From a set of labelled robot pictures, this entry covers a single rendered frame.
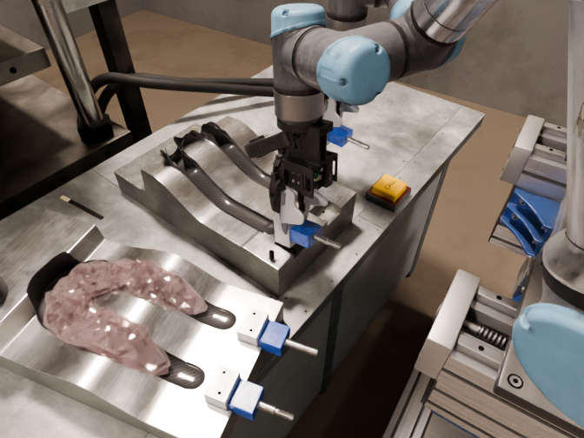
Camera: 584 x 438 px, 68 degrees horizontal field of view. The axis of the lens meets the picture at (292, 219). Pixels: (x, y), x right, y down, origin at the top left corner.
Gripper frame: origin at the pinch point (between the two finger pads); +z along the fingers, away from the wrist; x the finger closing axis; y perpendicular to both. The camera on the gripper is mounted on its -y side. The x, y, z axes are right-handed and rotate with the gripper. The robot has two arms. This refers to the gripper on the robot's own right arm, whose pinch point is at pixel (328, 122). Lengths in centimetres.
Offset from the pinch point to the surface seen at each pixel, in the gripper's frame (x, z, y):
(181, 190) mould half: -34.1, 3.7, -12.7
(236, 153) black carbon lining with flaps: -17.5, 4.2, -12.8
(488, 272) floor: 71, 95, 42
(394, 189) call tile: 1.6, 11.4, 18.2
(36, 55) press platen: -30, -8, -67
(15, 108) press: -32, 17, -95
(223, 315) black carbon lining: -47.3, 10.1, 11.4
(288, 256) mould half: -32.6, 6.1, 13.9
